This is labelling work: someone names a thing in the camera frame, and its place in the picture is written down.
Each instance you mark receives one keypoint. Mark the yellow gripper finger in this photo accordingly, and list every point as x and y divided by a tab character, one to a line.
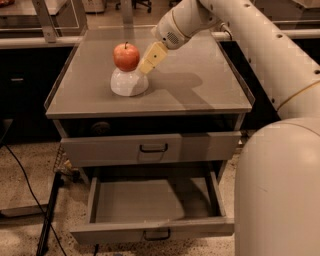
155	54

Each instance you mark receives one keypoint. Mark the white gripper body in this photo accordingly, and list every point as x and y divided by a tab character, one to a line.
167	34

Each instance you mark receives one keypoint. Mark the red apple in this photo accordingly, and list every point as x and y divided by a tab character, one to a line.
126	57

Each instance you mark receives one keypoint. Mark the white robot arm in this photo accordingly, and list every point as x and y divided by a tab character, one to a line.
277	183

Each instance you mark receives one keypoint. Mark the grey drawer cabinet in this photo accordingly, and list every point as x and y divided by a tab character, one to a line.
194	90

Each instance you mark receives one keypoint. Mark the grey upper drawer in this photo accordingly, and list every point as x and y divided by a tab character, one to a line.
150	149

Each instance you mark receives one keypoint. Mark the grey open middle drawer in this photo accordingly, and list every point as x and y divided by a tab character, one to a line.
154	208

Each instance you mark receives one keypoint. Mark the white upturned bowl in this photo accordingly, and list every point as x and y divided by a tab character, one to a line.
128	84

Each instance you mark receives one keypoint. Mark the black metal floor bar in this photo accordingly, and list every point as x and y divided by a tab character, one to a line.
43	240

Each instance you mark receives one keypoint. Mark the grey metal railing frame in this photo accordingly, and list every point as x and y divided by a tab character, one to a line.
50	30

